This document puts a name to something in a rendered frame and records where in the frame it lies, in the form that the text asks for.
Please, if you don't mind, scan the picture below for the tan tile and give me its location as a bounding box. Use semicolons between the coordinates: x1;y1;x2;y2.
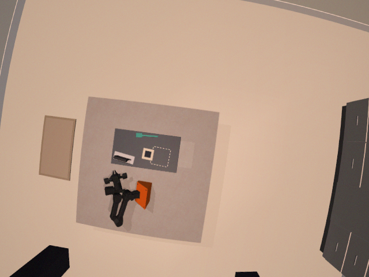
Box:
142;148;154;161

